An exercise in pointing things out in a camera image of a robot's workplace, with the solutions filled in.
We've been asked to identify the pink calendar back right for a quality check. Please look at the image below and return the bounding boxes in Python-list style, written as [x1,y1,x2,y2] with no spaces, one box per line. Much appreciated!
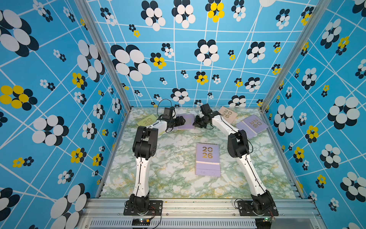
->
[218,106,238,124]

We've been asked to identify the green desk calendar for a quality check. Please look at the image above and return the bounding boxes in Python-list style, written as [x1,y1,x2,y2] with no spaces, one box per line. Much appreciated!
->
[137,114,166,135]

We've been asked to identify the left aluminium corner post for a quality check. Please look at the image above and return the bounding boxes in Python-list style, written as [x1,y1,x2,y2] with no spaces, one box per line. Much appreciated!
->
[75,0,131,113]

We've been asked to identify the aluminium front rail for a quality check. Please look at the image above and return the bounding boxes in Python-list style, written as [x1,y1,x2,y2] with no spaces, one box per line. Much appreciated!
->
[78,198,326,229]

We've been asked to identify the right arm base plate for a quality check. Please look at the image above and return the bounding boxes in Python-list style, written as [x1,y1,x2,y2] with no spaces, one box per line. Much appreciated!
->
[234,199,279,218]

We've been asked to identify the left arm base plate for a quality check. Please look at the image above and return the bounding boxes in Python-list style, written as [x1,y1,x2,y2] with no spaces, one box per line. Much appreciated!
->
[123,200,163,216]

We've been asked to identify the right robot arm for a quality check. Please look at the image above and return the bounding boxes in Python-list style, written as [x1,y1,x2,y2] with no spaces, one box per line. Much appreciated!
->
[193,104,278,216]

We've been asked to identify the aluminium corner post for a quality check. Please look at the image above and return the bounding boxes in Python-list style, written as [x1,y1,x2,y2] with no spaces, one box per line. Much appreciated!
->
[75,0,131,113]
[260,0,331,113]

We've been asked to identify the purple calendar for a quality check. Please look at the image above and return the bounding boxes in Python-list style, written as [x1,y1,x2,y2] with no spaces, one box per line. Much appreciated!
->
[236,114,268,139]
[175,114,195,130]
[195,143,221,177]

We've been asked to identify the left green circuit board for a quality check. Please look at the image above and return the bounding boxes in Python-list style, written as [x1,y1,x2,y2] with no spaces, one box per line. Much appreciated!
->
[132,219,150,227]

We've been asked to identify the right aluminium corner post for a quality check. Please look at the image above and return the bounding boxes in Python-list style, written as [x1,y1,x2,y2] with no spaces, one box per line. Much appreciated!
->
[260,0,331,113]

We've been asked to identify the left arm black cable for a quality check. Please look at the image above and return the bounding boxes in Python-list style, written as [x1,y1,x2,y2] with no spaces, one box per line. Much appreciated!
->
[156,98,175,118]

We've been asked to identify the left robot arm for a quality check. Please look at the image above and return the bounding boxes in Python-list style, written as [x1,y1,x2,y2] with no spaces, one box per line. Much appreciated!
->
[129,107,185,214]

